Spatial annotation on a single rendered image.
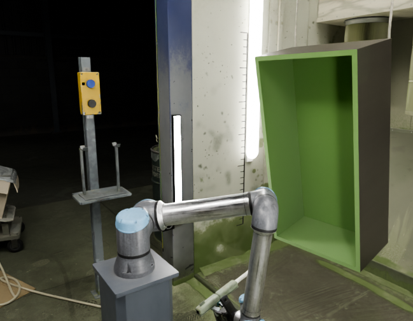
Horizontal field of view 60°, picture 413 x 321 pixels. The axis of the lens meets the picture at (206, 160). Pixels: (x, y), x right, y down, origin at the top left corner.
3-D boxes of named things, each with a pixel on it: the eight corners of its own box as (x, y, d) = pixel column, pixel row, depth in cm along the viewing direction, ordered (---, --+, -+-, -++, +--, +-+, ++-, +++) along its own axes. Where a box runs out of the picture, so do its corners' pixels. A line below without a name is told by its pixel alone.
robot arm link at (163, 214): (120, 211, 172) (276, 189, 161) (132, 199, 189) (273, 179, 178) (127, 240, 175) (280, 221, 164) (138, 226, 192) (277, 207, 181)
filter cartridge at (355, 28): (382, 120, 316) (392, 20, 296) (382, 125, 284) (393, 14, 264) (338, 118, 331) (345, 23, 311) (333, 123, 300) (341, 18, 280)
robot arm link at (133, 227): (111, 255, 159) (109, 218, 155) (124, 239, 175) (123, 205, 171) (145, 257, 157) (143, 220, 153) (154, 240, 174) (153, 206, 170)
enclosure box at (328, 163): (304, 215, 262) (291, 47, 221) (388, 242, 218) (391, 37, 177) (274, 237, 242) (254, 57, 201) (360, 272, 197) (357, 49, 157)
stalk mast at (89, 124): (104, 289, 262) (87, 57, 226) (106, 293, 257) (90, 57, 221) (95, 292, 259) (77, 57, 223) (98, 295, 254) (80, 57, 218)
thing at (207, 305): (209, 342, 204) (198, 307, 199) (204, 339, 208) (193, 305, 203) (264, 294, 232) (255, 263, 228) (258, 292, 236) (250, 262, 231)
